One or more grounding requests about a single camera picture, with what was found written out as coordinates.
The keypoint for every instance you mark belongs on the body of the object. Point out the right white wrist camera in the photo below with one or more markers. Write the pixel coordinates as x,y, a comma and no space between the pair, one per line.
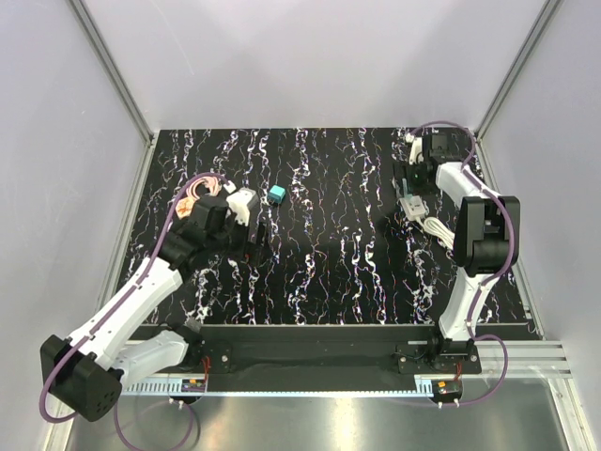
416,154

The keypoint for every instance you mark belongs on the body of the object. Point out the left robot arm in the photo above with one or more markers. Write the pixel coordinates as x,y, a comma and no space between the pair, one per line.
88,370

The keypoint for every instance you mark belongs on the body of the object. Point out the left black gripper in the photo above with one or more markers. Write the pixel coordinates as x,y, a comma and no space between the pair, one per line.
248,251

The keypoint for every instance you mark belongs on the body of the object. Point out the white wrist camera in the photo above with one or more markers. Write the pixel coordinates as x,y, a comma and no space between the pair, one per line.
416,154
242,202

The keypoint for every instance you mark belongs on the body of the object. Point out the pink cube socket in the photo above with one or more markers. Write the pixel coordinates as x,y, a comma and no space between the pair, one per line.
184,207

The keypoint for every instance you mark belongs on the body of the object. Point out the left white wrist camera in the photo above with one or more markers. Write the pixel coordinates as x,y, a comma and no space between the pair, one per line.
242,202

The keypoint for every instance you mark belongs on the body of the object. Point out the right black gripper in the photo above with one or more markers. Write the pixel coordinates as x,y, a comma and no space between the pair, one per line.
401,171

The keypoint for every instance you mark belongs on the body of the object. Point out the teal plug adapter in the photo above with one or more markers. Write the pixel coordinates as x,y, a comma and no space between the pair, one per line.
276,195

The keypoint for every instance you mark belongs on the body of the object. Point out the white power strip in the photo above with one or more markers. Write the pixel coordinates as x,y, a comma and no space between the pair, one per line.
413,207

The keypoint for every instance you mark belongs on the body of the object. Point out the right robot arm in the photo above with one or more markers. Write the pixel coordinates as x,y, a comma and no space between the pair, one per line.
484,244

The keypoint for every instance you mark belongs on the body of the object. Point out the mint plug adapter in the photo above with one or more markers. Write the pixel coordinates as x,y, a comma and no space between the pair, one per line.
406,189

